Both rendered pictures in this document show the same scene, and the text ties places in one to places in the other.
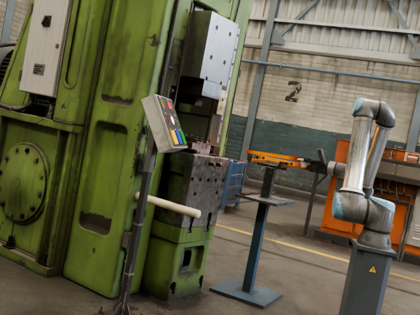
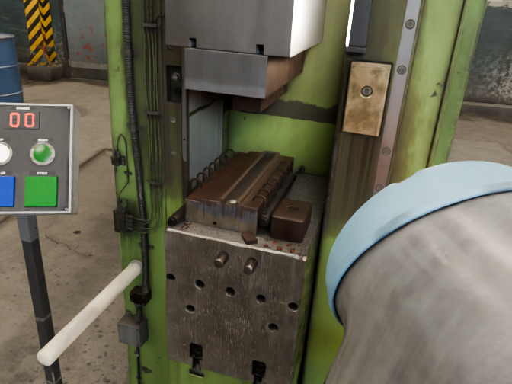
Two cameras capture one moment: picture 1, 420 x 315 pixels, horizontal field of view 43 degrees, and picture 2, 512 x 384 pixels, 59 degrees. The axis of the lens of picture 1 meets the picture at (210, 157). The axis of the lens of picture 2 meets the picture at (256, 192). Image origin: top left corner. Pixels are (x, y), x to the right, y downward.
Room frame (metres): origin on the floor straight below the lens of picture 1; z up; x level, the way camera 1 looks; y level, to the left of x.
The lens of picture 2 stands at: (3.02, -0.96, 1.50)
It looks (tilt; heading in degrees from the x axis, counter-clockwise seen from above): 24 degrees down; 72
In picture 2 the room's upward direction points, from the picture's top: 4 degrees clockwise
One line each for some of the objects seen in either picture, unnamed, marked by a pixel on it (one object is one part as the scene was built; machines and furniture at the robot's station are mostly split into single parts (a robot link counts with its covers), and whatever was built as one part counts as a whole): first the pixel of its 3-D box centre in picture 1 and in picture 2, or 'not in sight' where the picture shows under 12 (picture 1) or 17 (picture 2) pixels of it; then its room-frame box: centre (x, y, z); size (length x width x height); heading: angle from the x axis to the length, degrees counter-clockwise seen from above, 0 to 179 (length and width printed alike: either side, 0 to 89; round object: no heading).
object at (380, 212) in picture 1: (378, 213); not in sight; (3.01, -1.01, 0.79); 0.17 x 0.15 x 0.18; 85
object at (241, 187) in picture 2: not in sight; (254, 174); (3.40, 0.22, 0.99); 0.42 x 0.05 x 0.01; 56
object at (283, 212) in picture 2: (209, 149); (291, 219); (3.44, 0.01, 0.95); 0.12 x 0.08 x 0.06; 56
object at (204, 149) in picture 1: (175, 141); (245, 184); (3.38, 0.24, 0.96); 0.42 x 0.20 x 0.09; 56
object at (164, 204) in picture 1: (167, 205); (96, 307); (2.92, 0.18, 0.62); 0.44 x 0.05 x 0.05; 56
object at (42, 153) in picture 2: not in sight; (42, 153); (2.83, 0.21, 1.09); 0.05 x 0.03 x 0.04; 146
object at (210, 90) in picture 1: (185, 86); (252, 62); (3.38, 0.24, 1.32); 0.42 x 0.20 x 0.10; 56
